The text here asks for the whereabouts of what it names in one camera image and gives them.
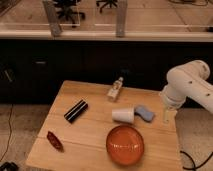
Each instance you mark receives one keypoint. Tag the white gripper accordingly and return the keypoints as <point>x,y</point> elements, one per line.
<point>171,99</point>

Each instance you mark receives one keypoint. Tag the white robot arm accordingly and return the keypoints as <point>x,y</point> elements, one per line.
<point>188,80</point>

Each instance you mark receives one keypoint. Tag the blue sponge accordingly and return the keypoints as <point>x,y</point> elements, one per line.
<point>144,113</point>

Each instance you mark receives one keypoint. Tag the white paper cup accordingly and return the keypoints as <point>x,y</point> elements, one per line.
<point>123,115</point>

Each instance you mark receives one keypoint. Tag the orange bowl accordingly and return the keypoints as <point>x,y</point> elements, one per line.
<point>125,145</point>

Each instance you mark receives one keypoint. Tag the small clear bottle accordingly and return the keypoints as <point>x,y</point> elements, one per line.
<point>115,89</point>

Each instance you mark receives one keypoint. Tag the black striped box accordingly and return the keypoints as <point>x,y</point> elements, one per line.
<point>76,111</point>

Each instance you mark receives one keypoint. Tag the dark red chili pepper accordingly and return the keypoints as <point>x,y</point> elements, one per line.
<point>55,142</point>

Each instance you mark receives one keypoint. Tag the right black office chair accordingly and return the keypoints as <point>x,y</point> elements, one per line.
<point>110,3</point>

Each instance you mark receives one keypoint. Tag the black office chair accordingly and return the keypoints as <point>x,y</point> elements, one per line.
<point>65,10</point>
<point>110,3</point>

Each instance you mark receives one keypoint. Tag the dark cabinet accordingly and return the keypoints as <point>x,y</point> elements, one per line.
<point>32,71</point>

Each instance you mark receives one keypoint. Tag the left black office chair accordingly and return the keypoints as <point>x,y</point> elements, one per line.
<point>65,10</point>

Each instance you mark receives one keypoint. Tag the black object at floor corner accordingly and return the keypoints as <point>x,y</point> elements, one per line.
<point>9,166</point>

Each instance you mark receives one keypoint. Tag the right grey metal post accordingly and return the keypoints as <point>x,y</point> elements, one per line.
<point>121,18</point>

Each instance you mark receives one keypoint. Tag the grey metal post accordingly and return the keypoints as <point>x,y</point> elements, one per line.
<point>50,11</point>
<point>121,18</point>

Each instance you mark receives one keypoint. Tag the left grey metal post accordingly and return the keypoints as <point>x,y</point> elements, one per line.
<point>50,11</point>

